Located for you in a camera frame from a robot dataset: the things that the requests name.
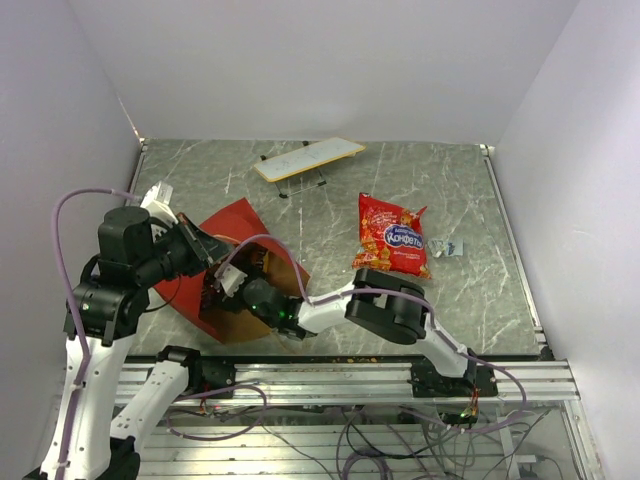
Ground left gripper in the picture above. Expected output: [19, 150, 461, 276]
[136, 210, 236, 285]

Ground red and brown paper bag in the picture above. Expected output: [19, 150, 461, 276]
[155, 198, 310, 345]

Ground red candy bag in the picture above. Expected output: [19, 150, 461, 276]
[352, 193, 431, 279]

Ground small white blue wrapper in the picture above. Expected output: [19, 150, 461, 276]
[427, 238, 464, 258]

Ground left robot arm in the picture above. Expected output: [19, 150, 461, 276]
[27, 206, 233, 479]

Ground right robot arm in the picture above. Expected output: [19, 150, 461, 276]
[213, 266, 477, 396]

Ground small whiteboard on stand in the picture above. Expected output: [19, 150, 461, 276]
[253, 137, 366, 199]

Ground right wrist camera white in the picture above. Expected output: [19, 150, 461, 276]
[214, 264, 247, 293]

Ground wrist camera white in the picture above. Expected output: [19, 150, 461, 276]
[214, 264, 247, 293]
[140, 181, 178, 227]

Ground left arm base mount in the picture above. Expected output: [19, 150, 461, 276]
[184, 359, 236, 399]

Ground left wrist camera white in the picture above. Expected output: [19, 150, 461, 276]
[140, 181, 178, 227]

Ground aluminium rail frame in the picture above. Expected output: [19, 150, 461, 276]
[113, 356, 602, 479]

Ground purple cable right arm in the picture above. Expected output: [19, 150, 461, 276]
[219, 233, 528, 435]

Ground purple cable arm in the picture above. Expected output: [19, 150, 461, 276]
[51, 187, 271, 480]
[219, 233, 528, 435]

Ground loose cables under frame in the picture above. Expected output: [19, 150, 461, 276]
[164, 377, 546, 480]

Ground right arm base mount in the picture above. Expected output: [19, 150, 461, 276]
[408, 360, 498, 398]

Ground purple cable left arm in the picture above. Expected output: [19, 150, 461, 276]
[51, 187, 271, 480]

